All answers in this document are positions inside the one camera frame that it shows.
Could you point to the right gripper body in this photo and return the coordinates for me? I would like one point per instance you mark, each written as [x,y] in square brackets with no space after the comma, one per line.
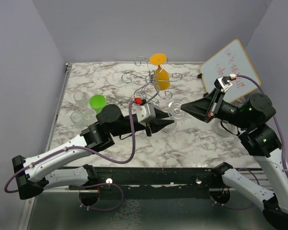
[228,111]

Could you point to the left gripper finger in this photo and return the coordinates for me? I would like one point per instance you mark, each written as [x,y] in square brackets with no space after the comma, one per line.
[165,125]
[160,114]

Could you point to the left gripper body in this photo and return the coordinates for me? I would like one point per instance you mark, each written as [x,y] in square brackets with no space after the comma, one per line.
[147,126]

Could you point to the clear wine glass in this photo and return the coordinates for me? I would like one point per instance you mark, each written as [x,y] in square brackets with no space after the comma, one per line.
[89,115]
[175,114]
[77,118]
[81,100]

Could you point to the orange plastic wine glass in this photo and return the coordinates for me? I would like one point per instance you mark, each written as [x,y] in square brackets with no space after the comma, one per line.
[161,76]

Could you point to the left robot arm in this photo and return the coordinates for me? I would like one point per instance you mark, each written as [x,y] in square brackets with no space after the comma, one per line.
[35,174]

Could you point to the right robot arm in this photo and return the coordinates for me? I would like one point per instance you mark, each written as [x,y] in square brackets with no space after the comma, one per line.
[258,139]

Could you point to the chrome wine glass rack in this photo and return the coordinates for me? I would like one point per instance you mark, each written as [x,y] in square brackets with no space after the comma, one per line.
[149,91]

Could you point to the green plastic wine glass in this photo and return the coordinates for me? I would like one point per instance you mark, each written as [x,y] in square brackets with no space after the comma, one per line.
[97,102]

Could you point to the clear tape roll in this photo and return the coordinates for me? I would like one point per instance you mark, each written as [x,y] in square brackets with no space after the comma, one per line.
[223,128]

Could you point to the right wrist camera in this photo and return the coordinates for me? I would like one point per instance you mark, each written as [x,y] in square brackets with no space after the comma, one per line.
[225,82]

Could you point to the whiteboard with yellow frame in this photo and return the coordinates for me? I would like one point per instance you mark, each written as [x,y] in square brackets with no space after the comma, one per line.
[232,59]

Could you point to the black front table rail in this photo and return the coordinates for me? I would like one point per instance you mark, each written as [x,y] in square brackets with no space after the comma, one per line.
[114,183]

